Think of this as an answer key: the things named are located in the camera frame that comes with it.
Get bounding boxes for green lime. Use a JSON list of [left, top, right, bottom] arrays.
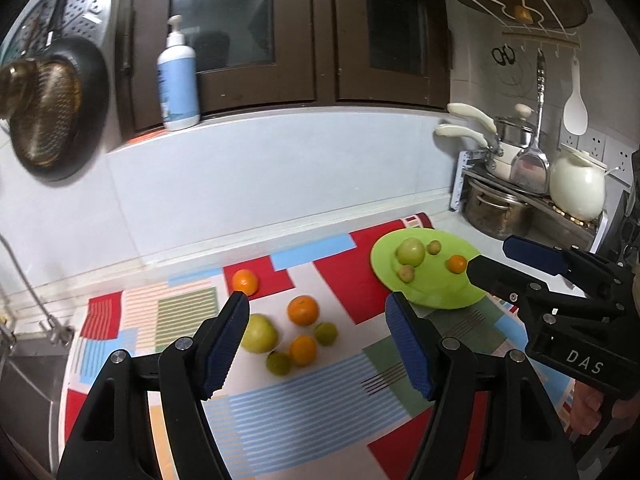
[[266, 351, 292, 377], [314, 322, 338, 347]]

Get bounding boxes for brown kiwi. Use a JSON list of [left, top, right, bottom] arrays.
[[397, 264, 416, 284], [426, 240, 442, 255]]

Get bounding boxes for small orange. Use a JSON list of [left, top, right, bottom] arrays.
[[288, 335, 318, 367]]

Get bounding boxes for large orange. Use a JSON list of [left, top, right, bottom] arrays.
[[286, 295, 320, 326]]

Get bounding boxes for large green apple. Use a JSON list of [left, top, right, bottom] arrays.
[[396, 237, 425, 268]]

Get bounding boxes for white metal kitchen shelf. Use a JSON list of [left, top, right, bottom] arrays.
[[450, 150, 608, 252]]

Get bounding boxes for person right hand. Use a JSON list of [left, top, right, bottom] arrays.
[[570, 382, 640, 436]]

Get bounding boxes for black knife block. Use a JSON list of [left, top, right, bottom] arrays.
[[603, 151, 639, 268]]

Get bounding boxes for green plate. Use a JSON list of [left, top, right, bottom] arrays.
[[370, 228, 485, 310]]

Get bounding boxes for large steel stockpot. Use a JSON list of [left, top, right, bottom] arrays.
[[463, 179, 534, 240]]

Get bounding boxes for white ceramic pot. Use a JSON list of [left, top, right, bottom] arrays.
[[549, 144, 608, 221]]

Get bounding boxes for colourful patchwork table mat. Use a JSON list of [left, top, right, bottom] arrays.
[[58, 214, 502, 479]]

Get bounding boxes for steel spatula turner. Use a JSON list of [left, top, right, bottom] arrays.
[[510, 49, 550, 195]]

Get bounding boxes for thin gooseneck faucet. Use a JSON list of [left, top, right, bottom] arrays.
[[0, 235, 74, 347]]

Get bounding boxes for white rice paddle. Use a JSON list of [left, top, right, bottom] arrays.
[[563, 55, 588, 136]]

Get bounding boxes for steel lidded pot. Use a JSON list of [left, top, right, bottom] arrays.
[[495, 103, 535, 148]]

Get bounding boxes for steel sink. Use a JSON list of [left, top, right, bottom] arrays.
[[1, 338, 68, 479]]

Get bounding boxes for black scissors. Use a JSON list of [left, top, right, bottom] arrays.
[[491, 44, 516, 66]]

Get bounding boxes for copper colander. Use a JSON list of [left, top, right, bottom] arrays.
[[9, 58, 81, 171]]

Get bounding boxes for blue white pump bottle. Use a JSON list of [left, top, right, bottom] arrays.
[[156, 15, 201, 131]]

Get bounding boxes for black frying pan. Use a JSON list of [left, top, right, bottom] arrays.
[[1, 0, 110, 182]]

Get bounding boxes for small brass saucepan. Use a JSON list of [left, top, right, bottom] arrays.
[[0, 58, 38, 119]]

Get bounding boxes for perforated steel steamer tray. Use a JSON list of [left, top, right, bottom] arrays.
[[1, 0, 112, 65]]

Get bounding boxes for wall power sockets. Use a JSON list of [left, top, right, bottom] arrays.
[[558, 127, 638, 186]]

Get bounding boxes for lower cream-handled pan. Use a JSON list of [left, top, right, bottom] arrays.
[[434, 122, 524, 181]]

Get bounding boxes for cream-handled pan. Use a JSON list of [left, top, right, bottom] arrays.
[[447, 103, 521, 159], [434, 122, 524, 181]]

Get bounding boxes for upper cream-handled pan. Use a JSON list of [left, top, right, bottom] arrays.
[[447, 103, 521, 159]]

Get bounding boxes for round wire trivet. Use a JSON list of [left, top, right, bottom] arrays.
[[480, 46, 536, 99]]

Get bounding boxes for white wire wall rack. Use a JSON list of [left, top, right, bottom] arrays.
[[466, 0, 582, 51]]

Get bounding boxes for dark wooden window frame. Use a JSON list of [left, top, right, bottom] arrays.
[[115, 0, 450, 139]]

